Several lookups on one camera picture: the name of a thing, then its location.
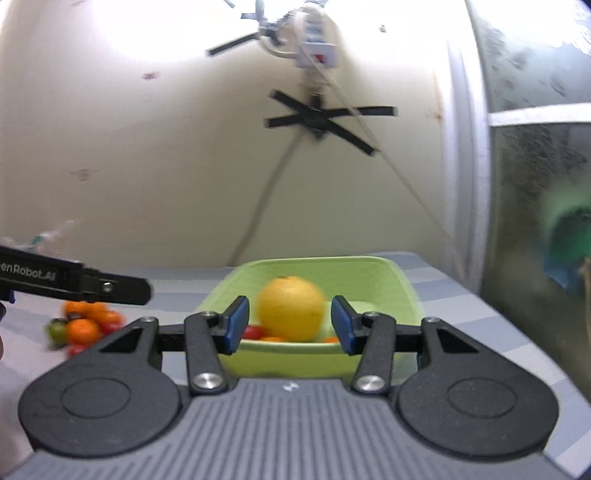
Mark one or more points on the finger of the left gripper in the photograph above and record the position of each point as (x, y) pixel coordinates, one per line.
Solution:
(100, 286)

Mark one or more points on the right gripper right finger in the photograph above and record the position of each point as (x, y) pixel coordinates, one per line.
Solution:
(376, 337)

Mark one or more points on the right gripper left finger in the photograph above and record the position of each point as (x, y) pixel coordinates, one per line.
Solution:
(203, 337)

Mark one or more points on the small right tangerine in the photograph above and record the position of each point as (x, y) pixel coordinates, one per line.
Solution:
(108, 320)

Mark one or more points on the clear plastic bag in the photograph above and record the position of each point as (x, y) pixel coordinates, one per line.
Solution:
(47, 243)

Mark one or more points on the red tomato front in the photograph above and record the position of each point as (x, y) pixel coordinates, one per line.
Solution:
(254, 333)

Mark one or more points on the large centre tangerine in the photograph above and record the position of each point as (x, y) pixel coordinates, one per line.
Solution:
(83, 332)

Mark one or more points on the green plastic basket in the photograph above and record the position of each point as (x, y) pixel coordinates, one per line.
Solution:
(369, 283)

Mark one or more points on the green tomato back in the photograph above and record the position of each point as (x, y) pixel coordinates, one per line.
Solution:
(57, 332)

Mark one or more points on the yellow lemon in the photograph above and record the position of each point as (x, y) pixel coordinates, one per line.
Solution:
(291, 308)

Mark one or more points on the frosted glass door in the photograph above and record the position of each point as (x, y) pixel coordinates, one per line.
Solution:
(536, 64)

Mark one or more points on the black tape cross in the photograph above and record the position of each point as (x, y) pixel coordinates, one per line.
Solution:
(316, 119)

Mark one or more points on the upper black tape strip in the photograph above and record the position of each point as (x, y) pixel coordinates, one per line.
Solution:
(231, 44)

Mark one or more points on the white power strip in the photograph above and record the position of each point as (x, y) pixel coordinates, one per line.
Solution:
(313, 41)

